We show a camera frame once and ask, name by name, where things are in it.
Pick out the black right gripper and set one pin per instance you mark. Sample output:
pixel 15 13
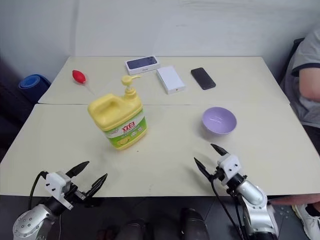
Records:
pixel 219 175

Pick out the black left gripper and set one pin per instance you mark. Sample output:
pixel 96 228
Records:
pixel 79 197

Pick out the purple bowl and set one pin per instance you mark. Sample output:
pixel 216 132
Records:
pixel 219 121

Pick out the yellow dish soap pump bottle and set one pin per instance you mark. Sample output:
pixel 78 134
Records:
pixel 119 117

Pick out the large dark rounded shape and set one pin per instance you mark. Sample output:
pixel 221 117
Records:
pixel 195 225

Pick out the black smartphone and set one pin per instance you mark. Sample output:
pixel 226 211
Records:
pixel 203 78

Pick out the plain white box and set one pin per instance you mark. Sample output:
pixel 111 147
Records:
pixel 171 79

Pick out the red rubber dust blower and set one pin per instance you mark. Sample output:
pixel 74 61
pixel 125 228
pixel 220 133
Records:
pixel 78 75

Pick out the blue rolled yoga mat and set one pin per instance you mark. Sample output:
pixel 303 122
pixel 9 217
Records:
pixel 32 83

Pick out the white sneaker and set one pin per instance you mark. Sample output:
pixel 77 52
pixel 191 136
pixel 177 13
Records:
pixel 308 220

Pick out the phone box with dark print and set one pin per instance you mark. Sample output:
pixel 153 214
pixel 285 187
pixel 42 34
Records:
pixel 142 64

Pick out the person in grey shirt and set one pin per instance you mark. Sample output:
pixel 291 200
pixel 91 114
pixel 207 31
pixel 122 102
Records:
pixel 303 57

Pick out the black chair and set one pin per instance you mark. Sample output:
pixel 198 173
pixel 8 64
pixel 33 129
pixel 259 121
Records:
pixel 295 48

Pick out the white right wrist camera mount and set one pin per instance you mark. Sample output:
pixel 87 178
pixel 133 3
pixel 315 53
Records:
pixel 230 168

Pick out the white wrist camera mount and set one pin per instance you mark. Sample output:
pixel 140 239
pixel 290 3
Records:
pixel 55 183
pixel 230 168

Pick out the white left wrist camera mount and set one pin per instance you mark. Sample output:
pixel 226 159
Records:
pixel 55 183

